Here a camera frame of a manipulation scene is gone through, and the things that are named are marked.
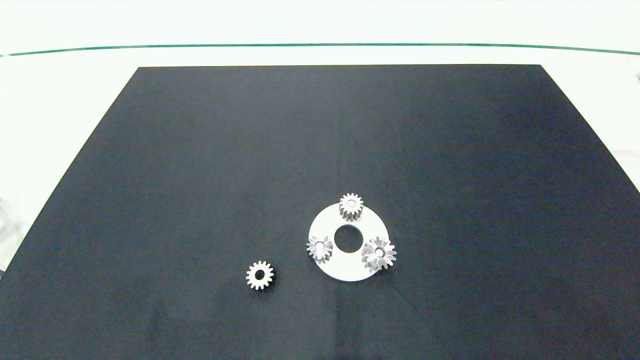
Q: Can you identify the small steel gear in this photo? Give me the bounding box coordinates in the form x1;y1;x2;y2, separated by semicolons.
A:
306;235;334;264
245;260;276;291
339;192;364;221

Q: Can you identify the round white plate with pins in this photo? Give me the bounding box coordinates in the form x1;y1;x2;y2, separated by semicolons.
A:
308;202;391;282

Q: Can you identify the large steel gear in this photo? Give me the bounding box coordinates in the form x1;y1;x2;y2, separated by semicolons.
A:
361;236;398;272

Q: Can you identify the dark rectangular mat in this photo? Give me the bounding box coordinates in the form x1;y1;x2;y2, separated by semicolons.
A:
0;64;640;360

